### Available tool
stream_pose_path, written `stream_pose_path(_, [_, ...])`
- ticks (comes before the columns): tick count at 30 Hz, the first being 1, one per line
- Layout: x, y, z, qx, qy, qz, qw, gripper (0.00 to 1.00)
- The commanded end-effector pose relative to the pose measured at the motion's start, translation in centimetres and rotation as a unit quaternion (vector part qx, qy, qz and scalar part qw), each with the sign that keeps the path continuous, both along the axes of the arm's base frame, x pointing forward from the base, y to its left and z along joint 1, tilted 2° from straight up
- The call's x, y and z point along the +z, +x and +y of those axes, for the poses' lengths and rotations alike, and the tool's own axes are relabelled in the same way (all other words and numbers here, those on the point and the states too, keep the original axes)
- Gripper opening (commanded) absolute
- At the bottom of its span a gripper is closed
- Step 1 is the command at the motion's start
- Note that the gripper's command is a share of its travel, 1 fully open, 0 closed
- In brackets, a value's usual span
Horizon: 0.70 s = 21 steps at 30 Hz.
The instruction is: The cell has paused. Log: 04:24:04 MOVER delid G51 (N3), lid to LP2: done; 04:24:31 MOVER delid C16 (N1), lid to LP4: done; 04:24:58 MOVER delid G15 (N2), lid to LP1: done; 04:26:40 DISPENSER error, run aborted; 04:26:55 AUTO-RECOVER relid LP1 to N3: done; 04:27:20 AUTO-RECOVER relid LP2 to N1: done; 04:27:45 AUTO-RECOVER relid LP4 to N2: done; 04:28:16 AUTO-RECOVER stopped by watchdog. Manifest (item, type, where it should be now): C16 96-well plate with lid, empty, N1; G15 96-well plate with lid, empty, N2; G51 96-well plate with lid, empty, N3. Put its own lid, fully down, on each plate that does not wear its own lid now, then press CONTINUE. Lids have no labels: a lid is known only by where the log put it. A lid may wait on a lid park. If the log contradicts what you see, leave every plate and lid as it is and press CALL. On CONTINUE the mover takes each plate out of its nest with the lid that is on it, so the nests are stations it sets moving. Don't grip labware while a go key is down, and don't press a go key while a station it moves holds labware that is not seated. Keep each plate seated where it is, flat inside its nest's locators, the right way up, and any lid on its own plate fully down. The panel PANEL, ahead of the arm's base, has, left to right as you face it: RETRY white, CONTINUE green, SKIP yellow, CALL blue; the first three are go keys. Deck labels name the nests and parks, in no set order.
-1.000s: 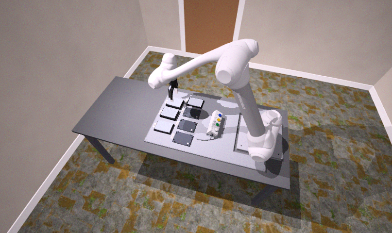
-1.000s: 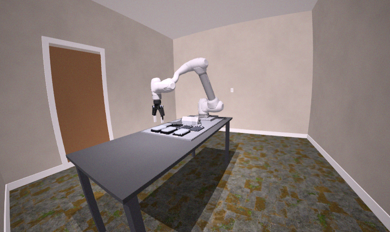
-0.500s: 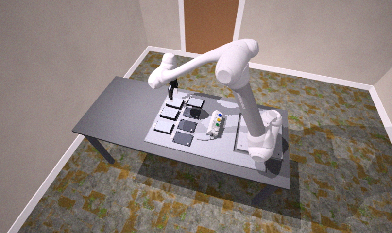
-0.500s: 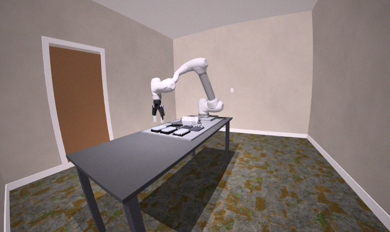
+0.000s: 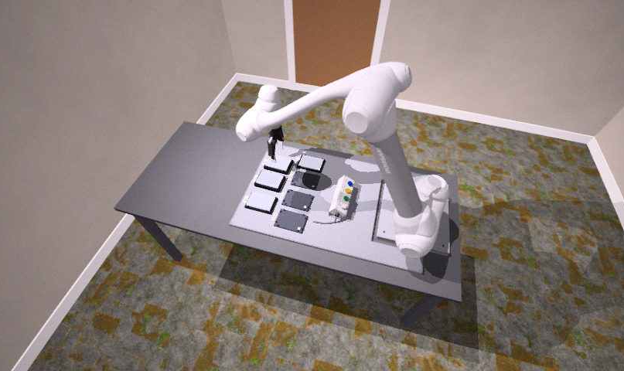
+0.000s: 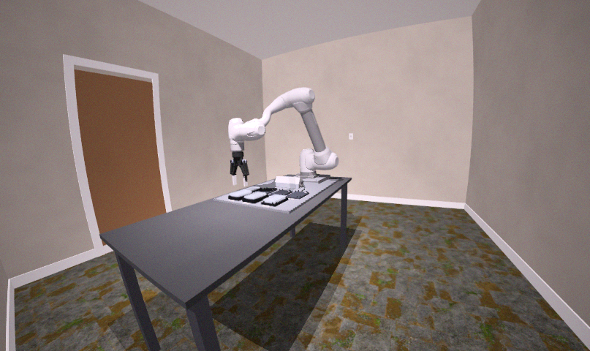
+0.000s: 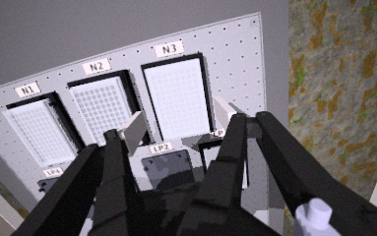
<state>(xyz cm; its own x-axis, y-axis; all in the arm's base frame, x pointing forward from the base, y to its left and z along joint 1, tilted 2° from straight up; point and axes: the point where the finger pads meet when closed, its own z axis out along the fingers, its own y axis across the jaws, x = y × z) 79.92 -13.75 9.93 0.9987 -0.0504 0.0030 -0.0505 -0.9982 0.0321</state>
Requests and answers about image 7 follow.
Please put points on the grey perforated base plate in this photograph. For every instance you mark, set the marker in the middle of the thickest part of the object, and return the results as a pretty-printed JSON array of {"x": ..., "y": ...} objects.
[{"x": 234, "y": 65}]

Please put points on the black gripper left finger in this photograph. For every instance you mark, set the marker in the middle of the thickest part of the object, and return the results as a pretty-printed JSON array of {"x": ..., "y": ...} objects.
[{"x": 64, "y": 208}]

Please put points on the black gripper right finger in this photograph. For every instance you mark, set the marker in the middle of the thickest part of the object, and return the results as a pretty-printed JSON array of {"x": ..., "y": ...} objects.
[{"x": 319, "y": 204}]

